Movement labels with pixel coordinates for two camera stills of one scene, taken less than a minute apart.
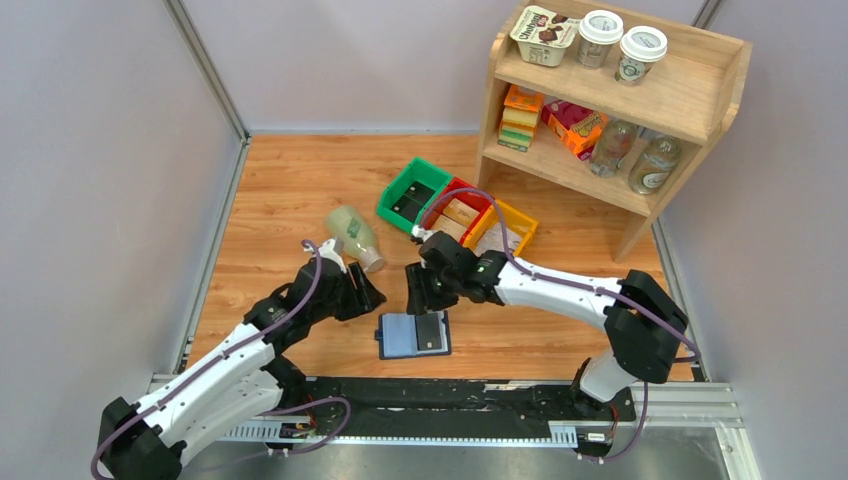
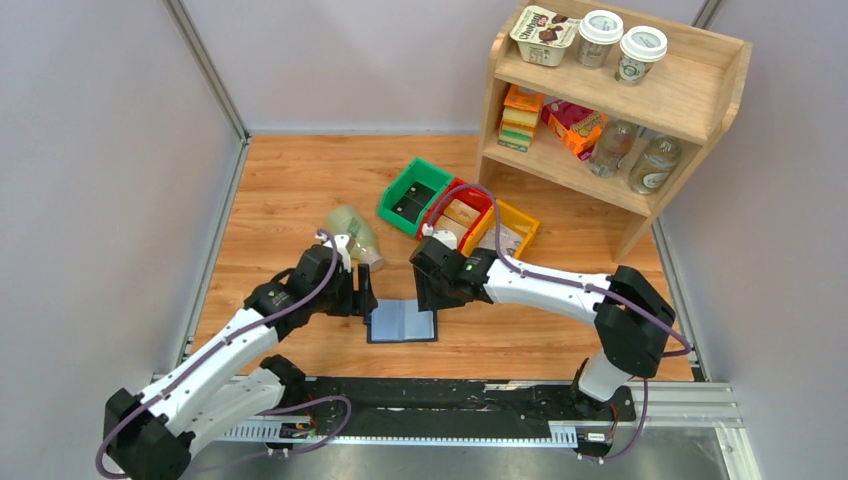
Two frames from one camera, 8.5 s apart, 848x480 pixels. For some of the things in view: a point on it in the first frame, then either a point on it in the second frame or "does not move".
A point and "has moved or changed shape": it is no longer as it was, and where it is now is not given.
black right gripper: x=420 y=298 does not move
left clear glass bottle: x=615 y=144 does not move
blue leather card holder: x=402 y=335 has moved or changed shape
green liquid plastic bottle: x=347 y=224 does not move
